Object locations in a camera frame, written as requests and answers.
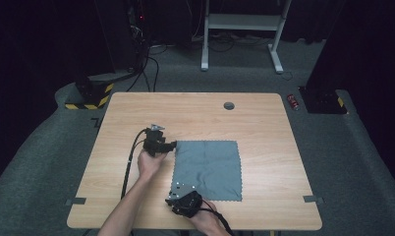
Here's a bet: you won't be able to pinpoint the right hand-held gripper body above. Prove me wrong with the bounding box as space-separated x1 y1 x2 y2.
167 181 203 219

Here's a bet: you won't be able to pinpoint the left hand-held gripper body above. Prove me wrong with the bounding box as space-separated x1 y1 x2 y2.
142 123 166 157

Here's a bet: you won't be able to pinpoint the grey cloth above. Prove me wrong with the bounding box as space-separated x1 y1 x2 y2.
169 140 244 203

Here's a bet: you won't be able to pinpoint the person's left hand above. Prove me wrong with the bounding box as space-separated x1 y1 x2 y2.
137 148 169 182

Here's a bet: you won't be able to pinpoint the person's right hand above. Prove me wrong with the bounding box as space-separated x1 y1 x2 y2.
187 199 223 236

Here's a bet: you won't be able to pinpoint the black yellow striped stand base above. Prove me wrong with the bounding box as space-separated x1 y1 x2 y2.
64 76 115 111

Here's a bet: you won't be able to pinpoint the grey tape strip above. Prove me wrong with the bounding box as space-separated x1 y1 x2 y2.
303 195 324 205
65 197 87 207

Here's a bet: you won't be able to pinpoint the dark equipment rack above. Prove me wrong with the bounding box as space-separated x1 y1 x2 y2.
126 0 151 74

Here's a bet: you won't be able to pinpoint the red can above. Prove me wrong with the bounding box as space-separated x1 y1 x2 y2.
286 93 300 111

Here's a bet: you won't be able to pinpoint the black stand base yellow mark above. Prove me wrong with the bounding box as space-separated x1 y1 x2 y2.
298 86 349 115

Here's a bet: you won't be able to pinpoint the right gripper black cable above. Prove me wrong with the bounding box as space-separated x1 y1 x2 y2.
199 206 236 236

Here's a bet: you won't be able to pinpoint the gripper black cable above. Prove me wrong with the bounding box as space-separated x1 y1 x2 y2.
199 206 236 236
120 128 149 201

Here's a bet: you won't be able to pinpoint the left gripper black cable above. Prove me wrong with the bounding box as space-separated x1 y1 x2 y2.
120 128 149 201

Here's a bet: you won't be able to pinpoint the black floor cables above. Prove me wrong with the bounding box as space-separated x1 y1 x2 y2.
126 45 160 93

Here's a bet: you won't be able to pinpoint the cable bundle under stand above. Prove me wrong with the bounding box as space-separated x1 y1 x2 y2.
192 30 272 53

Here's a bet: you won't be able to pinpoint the white metal stand frame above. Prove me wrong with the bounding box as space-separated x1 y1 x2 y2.
200 0 293 75

